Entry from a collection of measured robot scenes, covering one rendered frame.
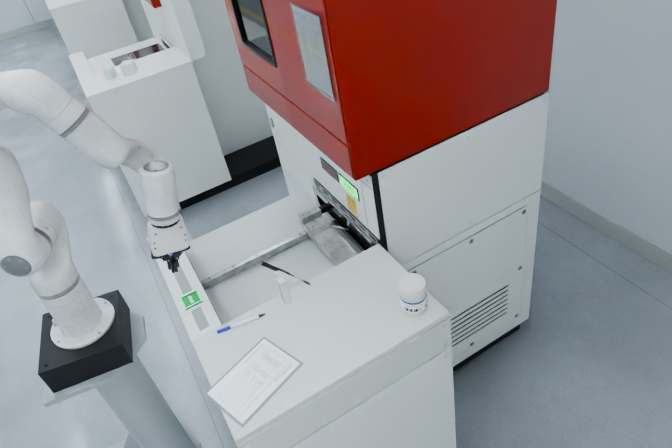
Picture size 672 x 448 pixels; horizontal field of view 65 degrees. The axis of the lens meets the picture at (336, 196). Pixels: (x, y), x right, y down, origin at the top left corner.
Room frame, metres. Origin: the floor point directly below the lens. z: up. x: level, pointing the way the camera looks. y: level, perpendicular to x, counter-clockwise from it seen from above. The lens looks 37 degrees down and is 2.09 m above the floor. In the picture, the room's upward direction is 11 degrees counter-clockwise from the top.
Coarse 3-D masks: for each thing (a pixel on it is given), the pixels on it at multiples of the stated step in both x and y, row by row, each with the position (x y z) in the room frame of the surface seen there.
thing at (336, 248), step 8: (304, 224) 1.49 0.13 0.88; (328, 232) 1.42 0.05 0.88; (336, 232) 1.41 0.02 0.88; (320, 240) 1.39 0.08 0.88; (328, 240) 1.38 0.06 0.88; (336, 240) 1.37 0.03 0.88; (344, 240) 1.36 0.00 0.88; (320, 248) 1.37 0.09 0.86; (328, 248) 1.34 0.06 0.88; (336, 248) 1.33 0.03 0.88; (344, 248) 1.32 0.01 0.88; (352, 248) 1.31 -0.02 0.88; (328, 256) 1.32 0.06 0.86; (336, 256) 1.29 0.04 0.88; (344, 256) 1.28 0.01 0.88; (352, 256) 1.28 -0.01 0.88; (336, 264) 1.26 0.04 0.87
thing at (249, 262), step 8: (304, 232) 1.48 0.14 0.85; (288, 240) 1.45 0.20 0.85; (296, 240) 1.46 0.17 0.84; (304, 240) 1.47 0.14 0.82; (272, 248) 1.43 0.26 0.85; (280, 248) 1.43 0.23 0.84; (288, 248) 1.44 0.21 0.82; (256, 256) 1.40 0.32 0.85; (264, 256) 1.41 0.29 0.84; (272, 256) 1.42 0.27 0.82; (240, 264) 1.38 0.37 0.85; (248, 264) 1.38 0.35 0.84; (256, 264) 1.39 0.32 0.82; (224, 272) 1.35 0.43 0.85; (232, 272) 1.36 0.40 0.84; (208, 280) 1.33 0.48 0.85; (216, 280) 1.34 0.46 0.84
